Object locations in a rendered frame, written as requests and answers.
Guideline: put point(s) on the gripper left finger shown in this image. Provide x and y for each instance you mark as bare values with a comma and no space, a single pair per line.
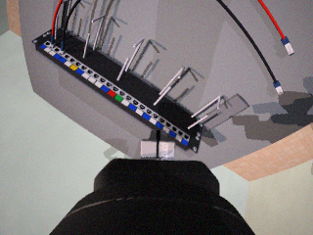
149,146

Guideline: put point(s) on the white cable plug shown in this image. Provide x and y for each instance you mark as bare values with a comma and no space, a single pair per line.
287,45
278,87

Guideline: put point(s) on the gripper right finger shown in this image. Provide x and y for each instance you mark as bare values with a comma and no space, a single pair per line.
166,148

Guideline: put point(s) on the black cable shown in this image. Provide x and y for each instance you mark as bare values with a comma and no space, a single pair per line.
222,4

